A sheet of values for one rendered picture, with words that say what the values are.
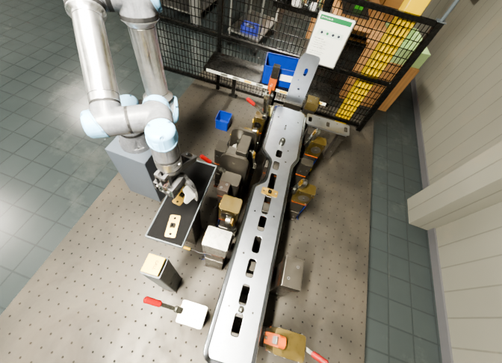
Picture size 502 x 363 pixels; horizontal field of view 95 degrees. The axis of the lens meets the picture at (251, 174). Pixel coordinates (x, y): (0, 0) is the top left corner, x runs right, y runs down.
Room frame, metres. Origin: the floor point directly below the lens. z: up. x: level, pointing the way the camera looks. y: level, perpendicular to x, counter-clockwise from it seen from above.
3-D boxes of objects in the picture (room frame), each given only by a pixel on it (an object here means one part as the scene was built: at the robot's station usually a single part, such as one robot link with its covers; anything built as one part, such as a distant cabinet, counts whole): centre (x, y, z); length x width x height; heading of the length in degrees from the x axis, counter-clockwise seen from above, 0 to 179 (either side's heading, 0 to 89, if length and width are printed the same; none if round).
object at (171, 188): (0.34, 0.25, 1.35); 0.09 x 0.08 x 0.12; 167
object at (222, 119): (1.23, 0.31, 0.74); 0.11 x 0.10 x 0.09; 178
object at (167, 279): (0.11, 0.24, 0.92); 0.08 x 0.08 x 0.44; 88
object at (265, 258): (0.57, -0.12, 1.00); 1.38 x 0.22 x 0.02; 178
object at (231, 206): (0.43, 0.07, 0.89); 0.12 x 0.08 x 0.38; 88
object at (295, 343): (-0.01, -0.29, 0.88); 0.14 x 0.09 x 0.36; 88
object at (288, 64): (1.49, -0.05, 1.09); 0.30 x 0.17 x 0.13; 96
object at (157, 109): (0.43, 0.31, 1.51); 0.11 x 0.11 x 0.08; 32
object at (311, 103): (1.32, -0.27, 0.88); 0.08 x 0.08 x 0.36; 88
